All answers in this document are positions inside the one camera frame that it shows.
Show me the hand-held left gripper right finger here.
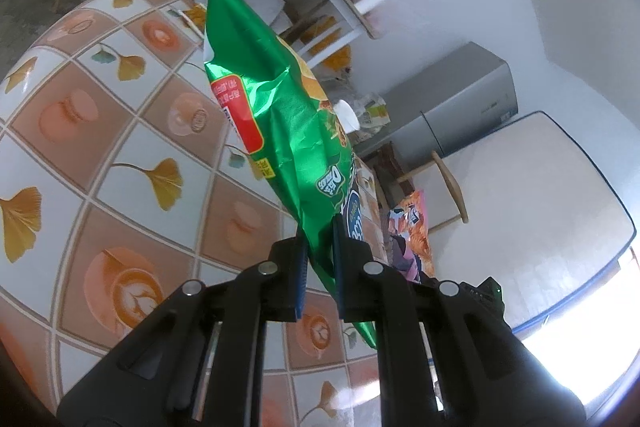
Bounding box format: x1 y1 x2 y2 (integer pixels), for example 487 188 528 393
334 219 586 427

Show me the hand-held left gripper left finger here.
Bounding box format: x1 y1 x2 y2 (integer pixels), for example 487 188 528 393
56 227 307 427

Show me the orange blue snack packet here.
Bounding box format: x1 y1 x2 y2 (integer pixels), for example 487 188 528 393
387 189 436 283

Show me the green chip bag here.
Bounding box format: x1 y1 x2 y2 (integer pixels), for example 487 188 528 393
202 0 378 350

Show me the white mattress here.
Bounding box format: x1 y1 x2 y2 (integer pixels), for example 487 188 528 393
425 109 636 338

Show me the white paper cup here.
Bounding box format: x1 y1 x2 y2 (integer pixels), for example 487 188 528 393
332 99 361 132

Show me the pile of paper packaging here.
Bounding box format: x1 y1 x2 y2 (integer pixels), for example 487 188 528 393
350 92 391 142

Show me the grey refrigerator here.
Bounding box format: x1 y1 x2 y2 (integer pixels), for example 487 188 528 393
350 42 518 172

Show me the yellow plastic bag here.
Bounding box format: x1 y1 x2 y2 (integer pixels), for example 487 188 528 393
300 14 351 68

